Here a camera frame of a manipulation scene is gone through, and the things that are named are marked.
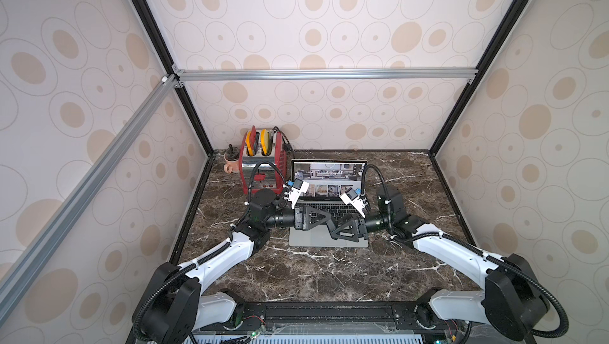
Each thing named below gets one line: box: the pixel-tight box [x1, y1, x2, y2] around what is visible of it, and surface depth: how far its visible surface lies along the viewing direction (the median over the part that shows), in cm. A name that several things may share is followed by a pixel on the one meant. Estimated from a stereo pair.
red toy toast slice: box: [250, 125, 257, 151], surface depth 97 cm
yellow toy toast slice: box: [260, 128, 271, 156], surface depth 99 cm
